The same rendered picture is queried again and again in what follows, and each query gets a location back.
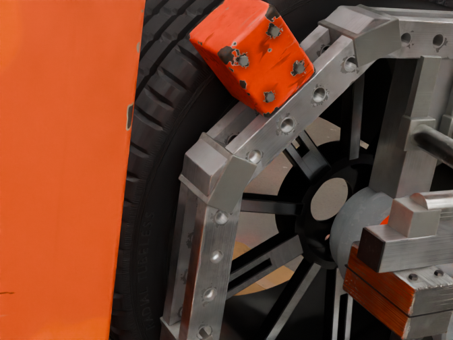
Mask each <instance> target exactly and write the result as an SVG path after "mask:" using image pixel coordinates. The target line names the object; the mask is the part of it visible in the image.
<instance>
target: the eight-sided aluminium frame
mask: <svg viewBox="0 0 453 340"><path fill-rule="evenodd" d="M300 46H301V48H302V49H303V50H304V52H305V54H306V55H307V56H308V58H309V60H310V61H311V62H312V64H313V66H314V68H315V73H314V75H312V77H310V79H308V81H306V83H304V85H302V87H300V89H298V90H297V91H296V92H295V93H294V94H293V95H292V96H291V97H290V98H289V99H288V100H287V101H286V102H285V103H284V104H283V105H282V106H281V107H279V108H278V109H277V110H276V111H275V112H274V113H273V114H272V115H271V116H270V117H264V116H262V115H260V114H259V113H257V112H256V111H254V110H253V109H251V108H250V107H248V106H247V105H245V104H243V103H242V102H241V101H239V102H238V103H237V104H236V105H235V106H234V107H233V108H232V109H231V110H230V111H229V112H228V113H227V114H226V115H225V116H224V117H223V118H222V119H220V120H219V121H218V122H217V123H216V124H215V125H214V126H213V127H212V128H211V129H210V130H209V131H208V132H207V133H206V132H202V134H201V136H200V138H199V140H198V141H197V142H196V143H195V144H194V145H193V146H192V147H191V148H190V149H189V150H188V151H187V152H186V153H185V156H184V161H183V170H182V172H181V174H180V176H179V180H180V181H181V186H180V191H179V201H178V206H177V216H176V221H175V231H174V236H173V246H172V252H171V261H170V267H169V276H168V281H167V291H166V297H165V302H164V312H163V316H162V317H160V322H161V325H162V327H161V332H160V340H219V337H220V330H221V325H222V317H223V313H224V305H225V300H226V296H227V288H228V284H229V276H230V271H231V263H232V259H233V251H234V247H235V238H236V234H237V226H238V222H239V214H240V209H241V201H242V197H243V192H244V190H245V188H246V186H247V185H248V184H249V183H250V182H251V181H252V180H253V179H254V178H255V177H257V176H258V175H259V174H260V173H261V172H262V171H263V170H264V169H265V168H266V167H267V166H268V165H269V164H270V163H271V162H272V161H273V160H274V159H275V158H276V157H277V156H278V155H279V154H280V153H281V152H282V151H283V150H284V149H285V148H286V147H287V146H288V145H289V144H290V143H291V142H292V141H293V140H294V139H295V138H296V137H297V136H299V135H300V134H301V133H302V132H303V131H304V130H305V129H306V128H307V127H308V126H309V125H310V124H311V123H312V122H313V121H314V120H315V119H316V118H317V117H318V116H319V115H321V114H322V113H323V112H324V111H325V110H326V109H327V108H328V107H329V106H330V105H331V104H332V103H333V102H334V101H335V100H336V99H337V98H338V97H339V96H340V95H341V94H342V93H343V92H344V91H345V90H346V89H347V88H348V87H349V86H350V85H351V84H352V83H353V82H354V81H355V80H356V79H357V78H358V77H359V76H360V75H361V74H363V73H364V72H365V71H366V70H367V69H368V68H369V67H370V66H371V65H372V64H373V63H374V62H375V61H376V60H377V59H379V58H401V59H420V57H421V55H437V56H440V57H441V58H442V59H453V11H436V10H423V9H397V8H384V7H367V6H365V5H361V4H359V5H356V6H345V5H341V6H339V7H337V8H336V9H335V10H334V11H333V12H332V13H331V14H330V15H329V16H328V17H327V18H326V19H324V20H321V21H319V22H318V27H317V28H316V29H315V30H314V31H313V32H312V33H311V34H310V35H308V36H307V37H306V38H305V39H304V40H303V41H302V42H301V43H300ZM230 138H231V139H230Z"/></svg>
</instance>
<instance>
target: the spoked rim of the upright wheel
mask: <svg viewBox="0 0 453 340"><path fill-rule="evenodd" d="M364 85H365V72H364V73H363V74H361V75H360V76H359V77H358V78H357V79H356V80H355V81H354V82H353V83H352V84H351V85H350V86H349V87H348V88H347V89H346V90H345V91H344V92H343V94H342V115H341V126H340V140H337V141H331V142H327V143H324V144H321V145H319V146H316V145H315V143H314V142H313V140H312V139H311V138H310V136H309V135H308V133H307V132H306V131H305V130H304V131H303V132H302V133H301V134H300V135H299V136H297V137H296V138H295V140H296V141H297V142H298V144H299V147H298V148H295V146H294V145H293V143H290V144H289V145H288V146H287V147H286V148H285V149H284V150H283V153H284V155H285V156H286V158H287V159H288V160H289V161H290V163H291V164H292V165H293V166H292V168H291V169H290V171H289V172H288V173H287V175H286V177H285V178H284V180H283V182H282V184H281V187H280V189H279V191H278V195H277V196H275V195H267V194H253V193H245V192H243V197H242V201H241V209H240V211H241V212H251V213H268V214H275V221H276V226H277V229H278V232H279V233H277V234H276V235H274V236H273V237H271V238H270V239H267V240H266V241H264V242H262V243H261V244H259V245H258V246H256V247H254V248H252V249H251V250H249V251H248V252H246V253H244V254H242V255H240V256H239V257H237V258H236V259H234V260H232V263H231V271H230V276H229V284H228V288H227V293H226V300H225V305H224V313H223V317H222V325H221V330H220V337H219V340H390V335H391V330H390V329H389V328H387V327H386V326H385V325H384V324H382V323H381V322H380V321H379V320H378V319H377V318H376V317H374V316H373V315H372V314H371V313H370V312H368V311H367V310H366V309H365V308H364V307H363V306H362V305H360V304H359V303H358V302H357V301H355V300H354V299H353V298H352V297H351V296H350V295H349V294H347V293H346V292H345V291H344V290H343V288H342V284H343V281H344V279H343V278H342V276H341V274H340V271H339V268H338V265H337V264H336V263H335V261H334V259H333V257H332V254H331V251H330V236H329V238H328V239H327V240H325V238H326V236H327V235H329V234H330V231H331V228H332V224H333V222H334V219H335V217H336V215H337V214H336V215H334V216H333V217H331V218H329V219H326V220H316V219H314V218H313V216H312V214H311V201H312V198H313V197H314V195H315V193H316V192H317V191H318V189H319V188H320V187H321V185H322V184H323V183H324V182H326V181H328V180H329V179H333V178H343V179H344V180H345V181H346V184H347V187H348V195H347V199H346V201H347V200H348V199H349V198H350V197H351V196H352V195H354V194H356V193H357V192H358V191H359V190H362V189H363V188H366V187H368V186H369V180H370V177H371V171H372V168H373V162H374V158H375V153H376V150H377V146H378V140H379V136H380V131H381V128H382V127H380V129H379V130H378V132H377V134H376V135H375V137H374V138H373V140H372V141H371V143H370V145H369V146H368V147H367V149H365V148H363V147H362V146H360V139H361V122H362V112H363V94H364ZM444 190H453V168H451V167H449V166H447V165H446V164H444V163H443V162H441V161H439V160H437V163H436V166H435V171H434V174H433V179H432V183H431V187H430V192H436V191H444ZM299 255H301V256H302V257H303V259H302V261H301V263H300V264H299V266H298V267H297V269H296V271H295V272H294V274H293V276H292V277H291V279H289V280H288V281H285V282H284V283H281V284H279V285H276V286H274V287H271V288H269V289H265V290H262V291H258V292H255V293H249V294H245V295H235V294H237V293H239V292H240V291H242V290H243V289H245V288H246V287H249V286H250V285H252V284H253V283H255V282H256V281H258V280H260V279H261V278H263V277H265V276H266V275H268V274H270V273H271V272H273V271H275V270H276V269H278V268H280V267H281V266H283V265H284V264H286V263H288V262H290V261H291V260H293V259H294V258H296V257H298V256H299Z"/></svg>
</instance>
